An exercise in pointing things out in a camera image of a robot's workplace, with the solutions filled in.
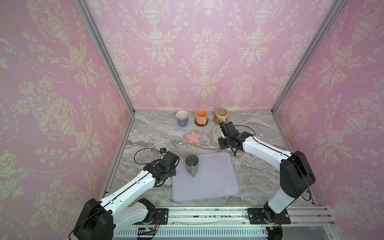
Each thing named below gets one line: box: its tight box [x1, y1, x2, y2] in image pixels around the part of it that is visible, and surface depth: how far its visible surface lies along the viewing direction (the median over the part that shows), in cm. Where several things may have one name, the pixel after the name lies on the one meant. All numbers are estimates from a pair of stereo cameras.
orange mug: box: [195, 108, 208, 125], surface depth 108 cm
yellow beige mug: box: [215, 107, 229, 123], surface depth 109 cm
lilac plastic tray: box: [171, 152, 241, 203], surface depth 87 cm
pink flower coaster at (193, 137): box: [182, 128, 205, 146], surface depth 108 cm
